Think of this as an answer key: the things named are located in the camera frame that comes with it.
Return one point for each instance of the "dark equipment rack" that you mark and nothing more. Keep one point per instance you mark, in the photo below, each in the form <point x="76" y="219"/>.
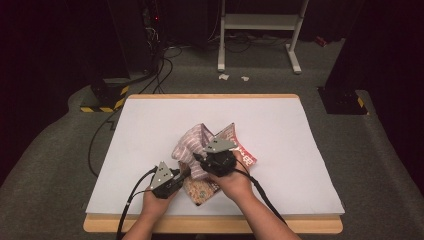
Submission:
<point x="153" y="30"/>

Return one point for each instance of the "glossy magazine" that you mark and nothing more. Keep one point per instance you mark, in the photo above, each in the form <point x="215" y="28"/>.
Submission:
<point x="200" y="195"/>

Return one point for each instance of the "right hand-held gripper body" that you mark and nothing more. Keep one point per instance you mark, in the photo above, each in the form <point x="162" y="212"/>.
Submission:
<point x="220" y="163"/>

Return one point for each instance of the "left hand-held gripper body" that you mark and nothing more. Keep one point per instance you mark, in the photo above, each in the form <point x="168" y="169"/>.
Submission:
<point x="161" y="176"/>

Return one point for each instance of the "white paper scrap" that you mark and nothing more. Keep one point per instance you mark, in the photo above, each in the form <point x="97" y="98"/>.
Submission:
<point x="224" y="76"/>
<point x="245" y="78"/>

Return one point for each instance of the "person's right hand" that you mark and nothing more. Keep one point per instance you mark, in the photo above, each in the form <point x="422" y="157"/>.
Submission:
<point x="235" y="186"/>

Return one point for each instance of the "person's left hand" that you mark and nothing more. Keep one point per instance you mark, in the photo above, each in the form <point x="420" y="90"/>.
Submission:
<point x="156" y="206"/>

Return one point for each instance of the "white metal stand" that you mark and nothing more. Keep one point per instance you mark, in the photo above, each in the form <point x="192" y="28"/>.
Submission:
<point x="260" y="21"/>

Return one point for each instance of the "white table sheet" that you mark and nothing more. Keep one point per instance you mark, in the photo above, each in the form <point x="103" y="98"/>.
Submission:
<point x="283" y="133"/>

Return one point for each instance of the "black post base yellow stripes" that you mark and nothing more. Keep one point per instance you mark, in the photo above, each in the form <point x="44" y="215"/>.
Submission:
<point x="106" y="95"/>
<point x="340" y="101"/>

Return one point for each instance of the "small red object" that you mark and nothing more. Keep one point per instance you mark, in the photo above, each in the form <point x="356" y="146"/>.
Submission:
<point x="321" y="41"/>

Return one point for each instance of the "wooden table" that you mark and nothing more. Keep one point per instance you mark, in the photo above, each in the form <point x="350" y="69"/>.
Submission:
<point x="200" y="225"/>

